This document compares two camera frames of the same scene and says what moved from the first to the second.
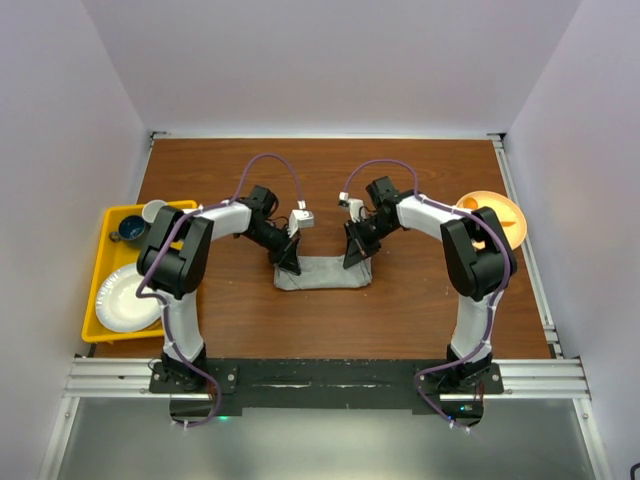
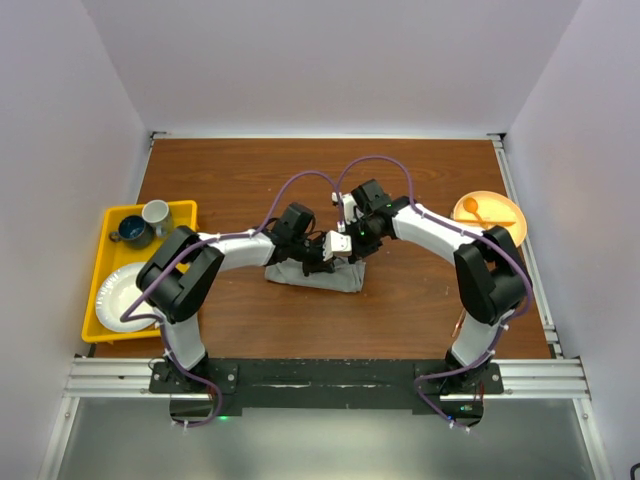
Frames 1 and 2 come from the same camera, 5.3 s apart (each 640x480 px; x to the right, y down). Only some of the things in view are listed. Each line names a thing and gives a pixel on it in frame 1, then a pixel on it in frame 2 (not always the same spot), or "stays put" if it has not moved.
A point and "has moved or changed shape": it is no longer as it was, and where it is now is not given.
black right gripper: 356,243 stays put
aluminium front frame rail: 128,379 stays put
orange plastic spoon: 470,203 stays put
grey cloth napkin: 324,272 has moved or changed shape
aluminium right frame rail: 527,244 stays put
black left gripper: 289,261 → 318,265
